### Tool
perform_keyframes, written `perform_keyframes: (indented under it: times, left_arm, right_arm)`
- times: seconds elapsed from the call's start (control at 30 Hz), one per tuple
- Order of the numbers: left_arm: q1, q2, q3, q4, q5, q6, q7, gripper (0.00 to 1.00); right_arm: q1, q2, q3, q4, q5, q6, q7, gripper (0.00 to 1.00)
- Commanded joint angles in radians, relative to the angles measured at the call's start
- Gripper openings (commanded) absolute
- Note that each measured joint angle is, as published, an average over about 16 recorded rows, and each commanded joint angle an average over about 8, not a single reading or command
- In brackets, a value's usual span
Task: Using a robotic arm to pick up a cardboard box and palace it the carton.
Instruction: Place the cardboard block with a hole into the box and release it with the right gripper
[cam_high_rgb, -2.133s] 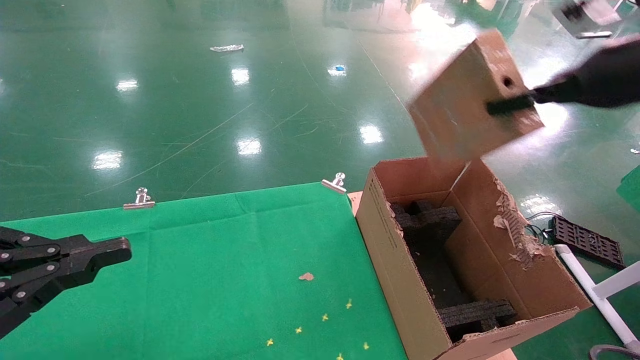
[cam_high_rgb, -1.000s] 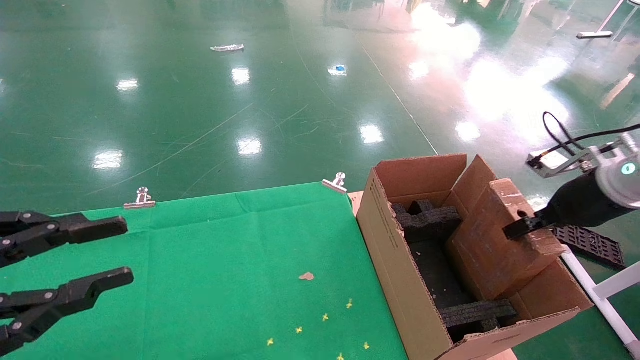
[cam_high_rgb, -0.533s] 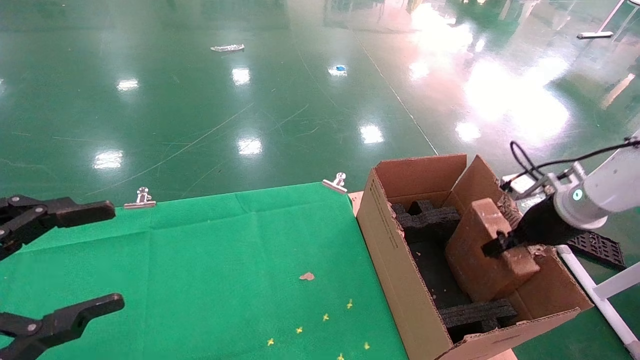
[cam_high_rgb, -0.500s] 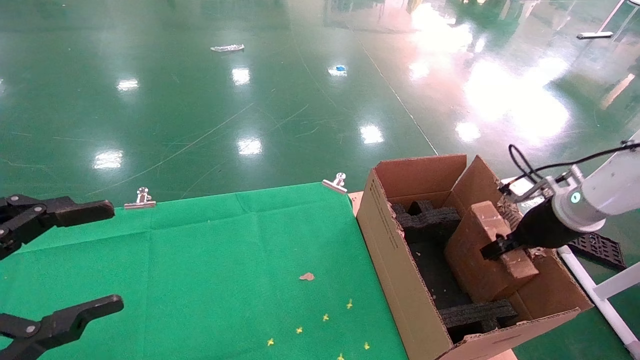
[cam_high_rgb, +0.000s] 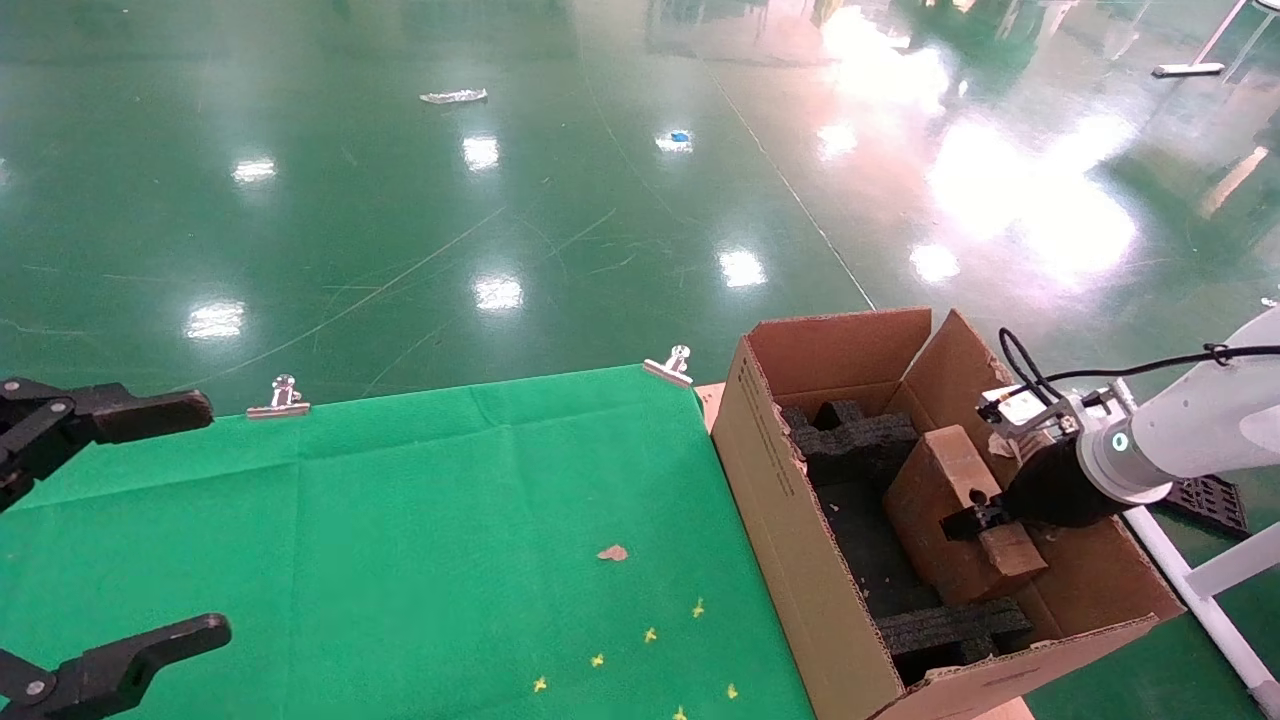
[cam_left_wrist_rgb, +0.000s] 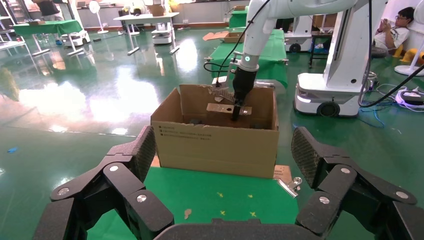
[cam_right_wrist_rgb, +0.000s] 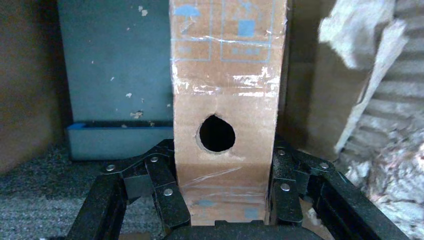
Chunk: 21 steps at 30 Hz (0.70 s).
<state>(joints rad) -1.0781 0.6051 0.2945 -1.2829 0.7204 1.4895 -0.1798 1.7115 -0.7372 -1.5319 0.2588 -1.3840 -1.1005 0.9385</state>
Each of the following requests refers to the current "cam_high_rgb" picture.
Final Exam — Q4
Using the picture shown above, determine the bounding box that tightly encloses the green table cloth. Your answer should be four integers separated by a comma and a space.
0, 364, 817, 720

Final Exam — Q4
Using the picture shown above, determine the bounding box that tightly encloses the silver camera mounting bracket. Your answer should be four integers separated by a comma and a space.
1038, 393, 1089, 438

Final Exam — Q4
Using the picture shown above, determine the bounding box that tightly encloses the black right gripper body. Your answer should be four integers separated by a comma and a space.
1000, 439, 1117, 530

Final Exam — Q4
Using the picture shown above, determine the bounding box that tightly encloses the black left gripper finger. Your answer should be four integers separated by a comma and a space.
0, 377, 214, 513
0, 614, 232, 720

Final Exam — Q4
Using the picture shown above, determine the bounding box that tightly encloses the silver binder clip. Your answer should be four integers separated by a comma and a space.
247, 374, 312, 420
642, 345, 696, 390

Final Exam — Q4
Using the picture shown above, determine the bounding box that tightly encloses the small brown cardboard box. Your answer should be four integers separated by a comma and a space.
883, 425, 1050, 608

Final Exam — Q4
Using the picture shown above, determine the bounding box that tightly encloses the black perforated plastic tray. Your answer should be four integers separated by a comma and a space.
1160, 474, 1252, 542

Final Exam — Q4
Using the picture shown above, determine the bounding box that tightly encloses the white floor stand base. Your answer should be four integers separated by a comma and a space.
1152, 0, 1251, 80

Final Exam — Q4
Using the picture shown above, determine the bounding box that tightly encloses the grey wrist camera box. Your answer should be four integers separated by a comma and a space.
977, 385, 1047, 432

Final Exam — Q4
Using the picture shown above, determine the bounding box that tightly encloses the large open cardboard carton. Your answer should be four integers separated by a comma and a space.
710, 307, 1187, 720

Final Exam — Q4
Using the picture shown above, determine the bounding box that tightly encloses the dark foam bottom sheet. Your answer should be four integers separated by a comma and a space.
812, 478, 947, 619

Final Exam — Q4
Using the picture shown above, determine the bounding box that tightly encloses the white tubular frame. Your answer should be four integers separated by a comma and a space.
1108, 378, 1280, 717

